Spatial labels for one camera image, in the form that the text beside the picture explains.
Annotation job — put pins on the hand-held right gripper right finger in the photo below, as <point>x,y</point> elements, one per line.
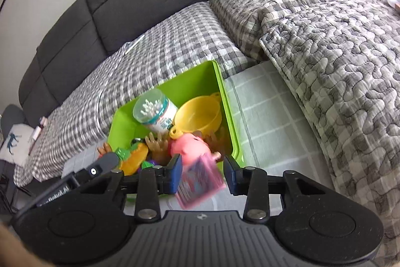
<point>232,176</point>

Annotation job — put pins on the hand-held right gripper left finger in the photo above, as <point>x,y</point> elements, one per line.
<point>175,174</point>

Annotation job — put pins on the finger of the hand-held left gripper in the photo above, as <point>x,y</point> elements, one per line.
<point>93,170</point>

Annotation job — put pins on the purple toy grapes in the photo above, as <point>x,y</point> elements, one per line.
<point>153,163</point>

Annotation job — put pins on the small pink toy box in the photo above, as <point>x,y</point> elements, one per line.
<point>200,182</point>

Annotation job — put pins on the pink pig toy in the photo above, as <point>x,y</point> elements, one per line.
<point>187,145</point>

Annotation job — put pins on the tan rubber octopus toy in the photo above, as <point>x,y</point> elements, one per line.
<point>212,140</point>
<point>156,146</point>

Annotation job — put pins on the orange toy pumpkin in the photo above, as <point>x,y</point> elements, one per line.
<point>137,157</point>

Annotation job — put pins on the yellow toy bowl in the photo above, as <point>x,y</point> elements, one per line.
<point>197,120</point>

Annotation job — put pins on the clear cotton swab jar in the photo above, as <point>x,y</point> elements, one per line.
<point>156,117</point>

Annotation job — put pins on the green plastic box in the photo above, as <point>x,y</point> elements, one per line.
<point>187,85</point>

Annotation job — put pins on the white dog print pillow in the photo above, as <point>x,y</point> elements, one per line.
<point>18,154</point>

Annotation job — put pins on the white tube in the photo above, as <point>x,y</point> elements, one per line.
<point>35,138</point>

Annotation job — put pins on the small pink pouch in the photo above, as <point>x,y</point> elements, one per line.
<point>43,121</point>

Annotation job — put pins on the light grey grid cloth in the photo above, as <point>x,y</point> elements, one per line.
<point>265,104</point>

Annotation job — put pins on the grey chair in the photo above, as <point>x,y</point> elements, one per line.
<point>12,117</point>

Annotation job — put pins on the grey gingham sofa cover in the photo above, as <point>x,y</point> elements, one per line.
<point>156,45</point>
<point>250,1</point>

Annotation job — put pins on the grey quilted blanket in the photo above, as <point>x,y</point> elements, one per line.
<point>343,82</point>

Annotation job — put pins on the black metal frame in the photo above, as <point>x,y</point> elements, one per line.
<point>7,188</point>

